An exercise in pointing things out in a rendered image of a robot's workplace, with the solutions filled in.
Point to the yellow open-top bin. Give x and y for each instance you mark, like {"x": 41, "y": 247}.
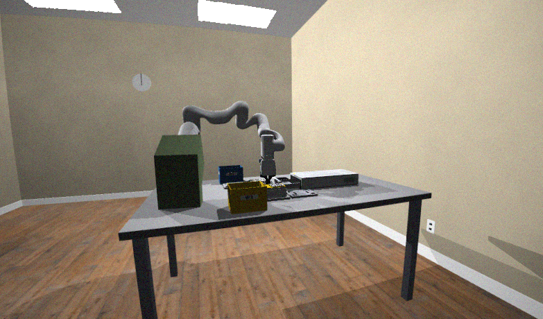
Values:
{"x": 244, "y": 197}

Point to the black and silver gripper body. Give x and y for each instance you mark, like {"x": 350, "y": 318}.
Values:
{"x": 267, "y": 167}

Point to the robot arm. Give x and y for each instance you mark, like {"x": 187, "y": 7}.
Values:
{"x": 271, "y": 141}

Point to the blue open-top bin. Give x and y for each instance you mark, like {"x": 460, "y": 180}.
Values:
{"x": 231, "y": 174}

